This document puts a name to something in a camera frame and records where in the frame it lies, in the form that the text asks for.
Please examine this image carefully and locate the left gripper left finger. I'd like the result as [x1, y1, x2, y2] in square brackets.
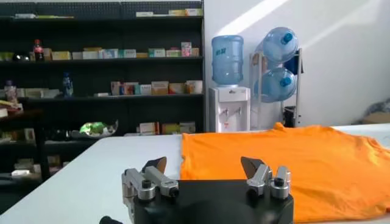
[121, 156, 180, 211]

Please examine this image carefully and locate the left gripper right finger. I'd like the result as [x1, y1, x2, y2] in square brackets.
[240, 156, 292, 200]

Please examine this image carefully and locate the orange t-shirt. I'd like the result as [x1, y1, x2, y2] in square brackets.
[180, 122, 390, 223]

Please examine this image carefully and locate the pile of grey clothes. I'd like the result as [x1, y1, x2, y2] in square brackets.
[362, 99, 390, 116]

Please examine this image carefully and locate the white box red stripe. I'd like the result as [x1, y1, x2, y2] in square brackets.
[139, 122, 160, 135]

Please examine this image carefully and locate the yellow green box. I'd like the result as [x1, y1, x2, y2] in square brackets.
[161, 123, 180, 135]

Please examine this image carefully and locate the green white carton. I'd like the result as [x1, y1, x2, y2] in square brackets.
[179, 121, 196, 134]

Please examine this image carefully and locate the black object beside rack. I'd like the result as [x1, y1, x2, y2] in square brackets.
[283, 105, 296, 128]

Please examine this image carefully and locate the white water dispenser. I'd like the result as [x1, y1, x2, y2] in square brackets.
[208, 86, 251, 133]

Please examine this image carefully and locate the bowl with green snack bags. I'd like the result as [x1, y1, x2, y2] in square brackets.
[70, 120, 119, 139]

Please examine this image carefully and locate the blue water jug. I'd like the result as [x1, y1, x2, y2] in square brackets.
[211, 35, 244, 86]
[254, 67, 298, 103]
[262, 26, 299, 65]

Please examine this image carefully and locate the orange white medicine box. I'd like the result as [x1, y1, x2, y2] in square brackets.
[151, 80, 169, 96]

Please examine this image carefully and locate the red yellow medicine box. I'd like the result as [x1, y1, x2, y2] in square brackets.
[169, 83, 186, 95]

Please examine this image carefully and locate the white metal jug rack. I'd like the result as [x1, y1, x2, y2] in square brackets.
[249, 47, 303, 130]

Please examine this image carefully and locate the red white medicine box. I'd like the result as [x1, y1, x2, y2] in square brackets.
[120, 82, 140, 96]

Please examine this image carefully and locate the black shelving unit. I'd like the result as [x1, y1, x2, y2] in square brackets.
[0, 0, 205, 186]

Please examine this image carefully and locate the green white medicine box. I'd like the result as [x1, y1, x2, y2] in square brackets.
[148, 47, 166, 58]

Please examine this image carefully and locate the blue drink bottle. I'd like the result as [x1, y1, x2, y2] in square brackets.
[62, 72, 74, 98]

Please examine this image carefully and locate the brown cardboard box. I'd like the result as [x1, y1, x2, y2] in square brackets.
[362, 111, 390, 124]

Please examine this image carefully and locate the tall pink box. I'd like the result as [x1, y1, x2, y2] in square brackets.
[181, 41, 192, 57]

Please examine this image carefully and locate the pink drink bottle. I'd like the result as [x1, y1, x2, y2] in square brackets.
[4, 80, 18, 104]

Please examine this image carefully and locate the cola bottle red cap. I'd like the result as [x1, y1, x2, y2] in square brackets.
[33, 38, 45, 61]

